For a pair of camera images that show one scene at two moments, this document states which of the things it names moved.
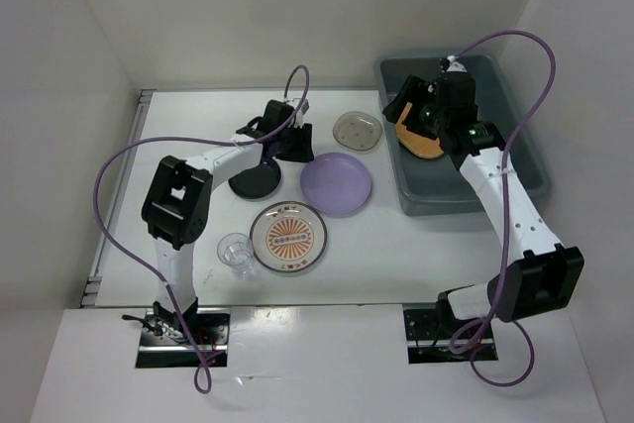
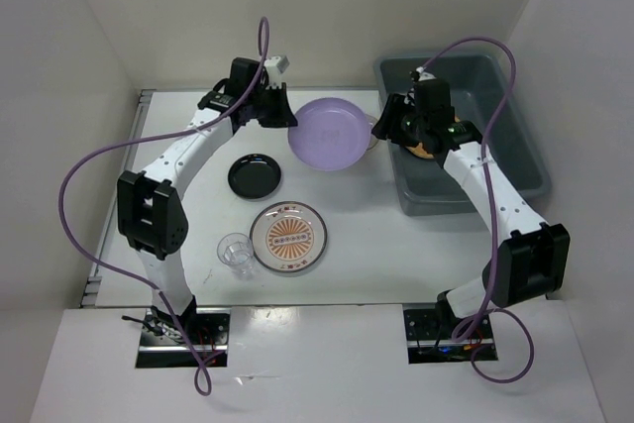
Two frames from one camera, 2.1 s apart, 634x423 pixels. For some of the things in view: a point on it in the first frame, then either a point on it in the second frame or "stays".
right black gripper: x=409 y=93 → x=395 y=105
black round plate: x=256 y=181 stays
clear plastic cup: x=236 y=251 stays
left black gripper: x=303 y=152 → x=284 y=117
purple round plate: x=337 y=182 → x=331 y=134
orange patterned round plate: x=288 y=236 stays
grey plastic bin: x=433 y=186 stays
